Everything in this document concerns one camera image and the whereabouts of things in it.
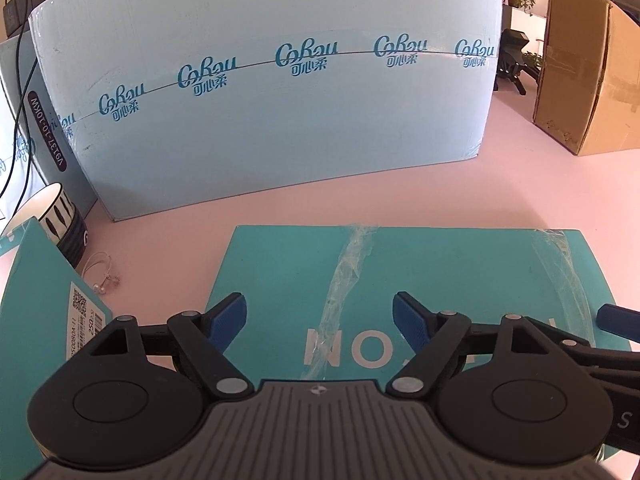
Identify black cable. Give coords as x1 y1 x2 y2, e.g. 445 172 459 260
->
0 0 42 212

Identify teal box lid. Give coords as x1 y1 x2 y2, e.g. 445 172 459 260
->
209 226 629 382

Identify large light-blue carton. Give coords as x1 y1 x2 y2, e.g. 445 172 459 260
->
29 0 501 220

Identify open teal box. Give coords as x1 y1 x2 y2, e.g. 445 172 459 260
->
0 219 113 479

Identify brown cardboard box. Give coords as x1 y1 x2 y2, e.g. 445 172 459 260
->
533 0 640 156

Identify white ceramic bowl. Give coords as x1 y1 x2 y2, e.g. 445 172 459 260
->
2 182 89 268

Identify wire earrings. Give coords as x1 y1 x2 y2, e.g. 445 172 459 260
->
80 252 120 296

